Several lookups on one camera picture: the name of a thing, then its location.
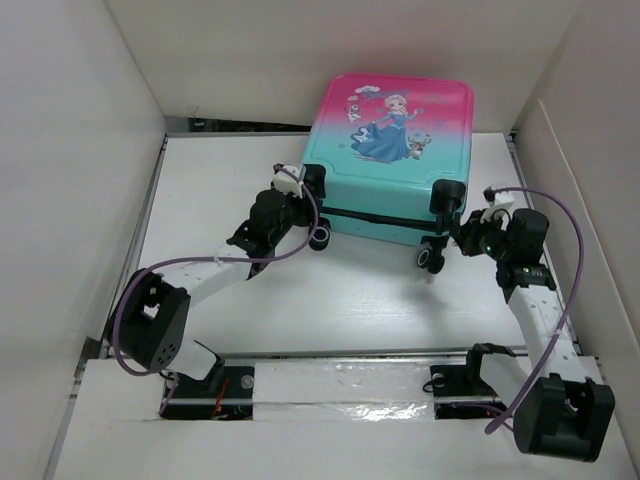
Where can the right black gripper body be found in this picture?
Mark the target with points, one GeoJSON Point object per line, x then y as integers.
{"type": "Point", "coordinates": [485, 238]}

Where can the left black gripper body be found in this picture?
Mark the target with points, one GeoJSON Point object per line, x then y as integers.
{"type": "Point", "coordinates": [297, 214]}

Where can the pink and teal kids suitcase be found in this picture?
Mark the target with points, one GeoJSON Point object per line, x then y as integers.
{"type": "Point", "coordinates": [389, 159]}

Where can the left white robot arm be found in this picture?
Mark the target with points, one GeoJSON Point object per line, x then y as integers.
{"type": "Point", "coordinates": [149, 320]}

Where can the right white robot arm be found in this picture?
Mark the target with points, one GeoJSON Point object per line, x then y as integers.
{"type": "Point", "coordinates": [557, 409]}

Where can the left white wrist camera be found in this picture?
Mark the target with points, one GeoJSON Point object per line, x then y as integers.
{"type": "Point", "coordinates": [288, 179]}

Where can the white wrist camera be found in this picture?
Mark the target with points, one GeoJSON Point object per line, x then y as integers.
{"type": "Point", "coordinates": [288, 179]}
{"type": "Point", "coordinates": [499, 203]}

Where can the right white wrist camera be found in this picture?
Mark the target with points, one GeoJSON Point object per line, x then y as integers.
{"type": "Point", "coordinates": [499, 203]}

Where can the aluminium front rail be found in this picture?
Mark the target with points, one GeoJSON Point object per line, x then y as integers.
{"type": "Point", "coordinates": [354, 354]}

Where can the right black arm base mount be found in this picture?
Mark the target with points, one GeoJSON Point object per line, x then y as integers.
{"type": "Point", "coordinates": [459, 391]}

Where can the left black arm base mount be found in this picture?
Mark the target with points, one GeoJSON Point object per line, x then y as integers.
{"type": "Point", "coordinates": [231, 398]}

